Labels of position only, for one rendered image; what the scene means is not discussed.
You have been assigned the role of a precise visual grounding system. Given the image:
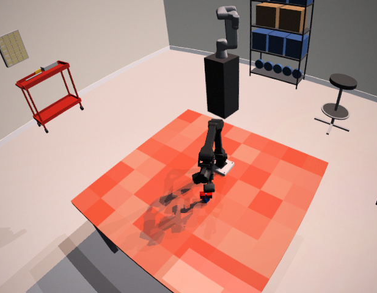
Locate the blue cube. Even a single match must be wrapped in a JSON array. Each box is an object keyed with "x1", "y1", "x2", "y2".
[{"x1": 202, "y1": 194, "x2": 210, "y2": 203}]

